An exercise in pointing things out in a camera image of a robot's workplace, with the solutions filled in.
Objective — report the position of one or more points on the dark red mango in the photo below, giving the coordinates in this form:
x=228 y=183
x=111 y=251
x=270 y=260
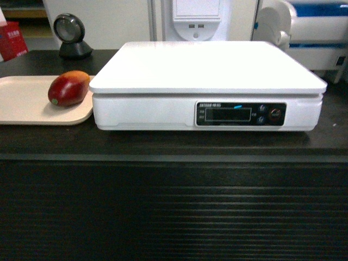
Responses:
x=70 y=88

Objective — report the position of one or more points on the white checkout scale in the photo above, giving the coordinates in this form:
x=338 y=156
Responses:
x=205 y=86

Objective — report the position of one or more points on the black checkout counter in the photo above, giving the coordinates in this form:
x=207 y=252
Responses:
x=80 y=193

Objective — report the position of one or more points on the white POS terminal stand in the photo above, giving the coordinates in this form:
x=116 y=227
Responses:
x=202 y=20

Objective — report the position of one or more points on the black barcode scanner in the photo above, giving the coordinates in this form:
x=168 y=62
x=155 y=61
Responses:
x=71 y=32

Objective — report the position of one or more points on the beige plastic tray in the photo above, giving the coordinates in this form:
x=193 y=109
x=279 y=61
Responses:
x=24 y=101

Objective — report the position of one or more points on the white blue label printer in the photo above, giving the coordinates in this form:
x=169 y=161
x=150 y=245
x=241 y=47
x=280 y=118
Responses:
x=314 y=33

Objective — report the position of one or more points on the red box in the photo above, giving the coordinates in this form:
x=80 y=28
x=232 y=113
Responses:
x=12 y=41

